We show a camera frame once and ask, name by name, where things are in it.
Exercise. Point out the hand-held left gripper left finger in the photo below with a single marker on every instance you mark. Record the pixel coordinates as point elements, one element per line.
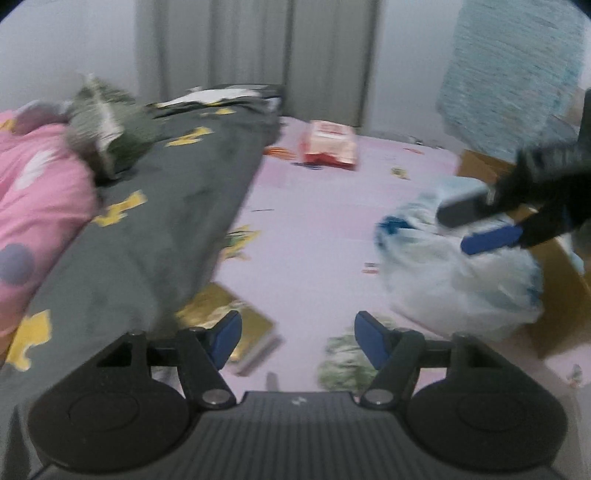
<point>226,337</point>

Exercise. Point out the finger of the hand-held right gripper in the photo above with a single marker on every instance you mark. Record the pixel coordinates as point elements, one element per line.
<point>489,240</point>
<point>464,207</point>

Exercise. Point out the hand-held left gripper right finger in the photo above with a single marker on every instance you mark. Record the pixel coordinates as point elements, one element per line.
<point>371,337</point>

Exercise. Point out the green floral cloth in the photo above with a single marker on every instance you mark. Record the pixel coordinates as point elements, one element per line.
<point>344,364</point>

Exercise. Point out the white plastic bag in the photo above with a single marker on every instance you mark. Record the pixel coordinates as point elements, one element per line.
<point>443,286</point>

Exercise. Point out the brown cardboard box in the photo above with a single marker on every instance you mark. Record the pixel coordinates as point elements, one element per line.
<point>558,286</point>

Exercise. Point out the gold box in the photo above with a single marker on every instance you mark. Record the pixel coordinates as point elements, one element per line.
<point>244,323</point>

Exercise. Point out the blue white tissue packet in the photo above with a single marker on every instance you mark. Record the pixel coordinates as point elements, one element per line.
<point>392,228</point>

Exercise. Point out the pink printed bed sheet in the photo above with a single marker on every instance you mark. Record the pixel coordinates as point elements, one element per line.
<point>314,230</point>

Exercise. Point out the teal patterned mat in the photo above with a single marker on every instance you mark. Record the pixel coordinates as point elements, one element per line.
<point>503,74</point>

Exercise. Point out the grey blanket yellow print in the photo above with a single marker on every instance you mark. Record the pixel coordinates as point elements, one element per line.
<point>152,221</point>

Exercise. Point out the pink orange wet wipes pack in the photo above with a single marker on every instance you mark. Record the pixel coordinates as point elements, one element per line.
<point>330,143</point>

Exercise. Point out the grey curtain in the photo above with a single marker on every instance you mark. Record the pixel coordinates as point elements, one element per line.
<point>337,60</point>
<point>212,46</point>

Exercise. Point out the green pillow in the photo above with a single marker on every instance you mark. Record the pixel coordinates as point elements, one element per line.
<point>111,129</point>

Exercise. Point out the white cloth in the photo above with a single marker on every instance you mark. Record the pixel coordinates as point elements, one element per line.
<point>207,97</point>

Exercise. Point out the lilac cloth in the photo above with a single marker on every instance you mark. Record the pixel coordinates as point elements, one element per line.
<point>41,115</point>

